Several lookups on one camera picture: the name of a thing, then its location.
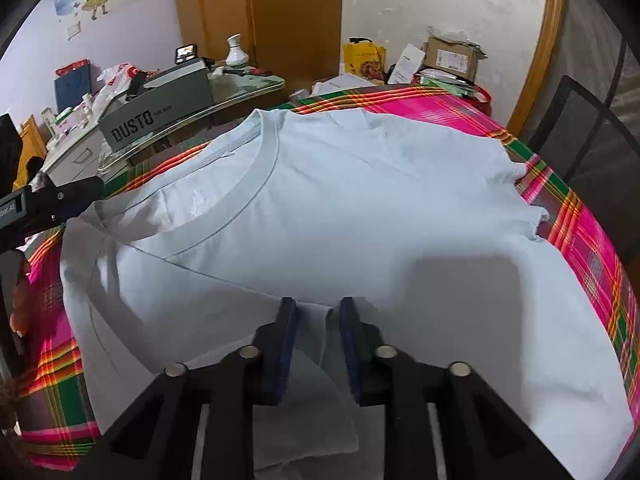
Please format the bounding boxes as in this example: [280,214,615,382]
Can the blue paper bag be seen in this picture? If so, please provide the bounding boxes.
[54,60,92,113]

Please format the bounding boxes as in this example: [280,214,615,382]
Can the light blue t-shirt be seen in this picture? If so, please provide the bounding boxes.
[59,108,636,480]

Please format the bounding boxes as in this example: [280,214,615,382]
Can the wooden furniture panel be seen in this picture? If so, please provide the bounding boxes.
[14,115,47,191]

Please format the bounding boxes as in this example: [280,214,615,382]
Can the labelled cardboard box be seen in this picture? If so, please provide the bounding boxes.
[424,35,488,86]

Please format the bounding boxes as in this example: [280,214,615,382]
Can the white carton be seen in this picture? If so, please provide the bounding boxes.
[387,43,426,86]

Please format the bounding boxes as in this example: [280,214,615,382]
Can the translucent plastic door curtain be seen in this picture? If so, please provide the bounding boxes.
[547,0,640,126]

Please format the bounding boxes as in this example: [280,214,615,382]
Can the white papers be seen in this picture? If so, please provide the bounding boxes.
[311,74,383,100]

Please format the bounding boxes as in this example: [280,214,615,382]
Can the white vase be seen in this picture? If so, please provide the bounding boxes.
[224,33,249,67]

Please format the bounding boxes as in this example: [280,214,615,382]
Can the pink green plaid blanket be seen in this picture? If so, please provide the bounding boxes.
[17,84,640,471]

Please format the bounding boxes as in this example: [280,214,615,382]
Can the grey printed box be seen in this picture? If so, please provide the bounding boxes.
[97,57,213,153]

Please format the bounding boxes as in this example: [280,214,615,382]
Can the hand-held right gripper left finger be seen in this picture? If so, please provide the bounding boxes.
[75,297,301,480]

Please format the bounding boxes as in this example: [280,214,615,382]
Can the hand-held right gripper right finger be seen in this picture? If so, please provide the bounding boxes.
[339,297,576,480]

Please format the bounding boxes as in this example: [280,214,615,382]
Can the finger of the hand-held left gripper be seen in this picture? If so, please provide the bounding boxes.
[54,176,105,227]

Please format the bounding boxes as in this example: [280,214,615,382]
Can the white plastic bag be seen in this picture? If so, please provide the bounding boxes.
[96,62,147,108]

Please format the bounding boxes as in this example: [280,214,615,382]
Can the yellow paper bag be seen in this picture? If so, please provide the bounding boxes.
[342,37,387,83]

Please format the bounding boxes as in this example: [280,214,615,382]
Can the white drawer cabinet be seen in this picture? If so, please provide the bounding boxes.
[42,117,108,188]

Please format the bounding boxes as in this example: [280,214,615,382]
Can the wooden door frame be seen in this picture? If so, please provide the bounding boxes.
[505,0,568,136]

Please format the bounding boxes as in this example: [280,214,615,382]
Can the wooden wardrobe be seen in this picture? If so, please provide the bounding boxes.
[171,0,345,95]

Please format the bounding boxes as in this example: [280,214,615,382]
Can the black mesh chair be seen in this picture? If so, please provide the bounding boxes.
[527,75,640,223]

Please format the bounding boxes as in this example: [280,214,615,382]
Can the cluster of small bottles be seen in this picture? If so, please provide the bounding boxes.
[42,94,101,136]

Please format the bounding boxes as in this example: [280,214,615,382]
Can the small black device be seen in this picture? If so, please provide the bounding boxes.
[125,71,149,102]

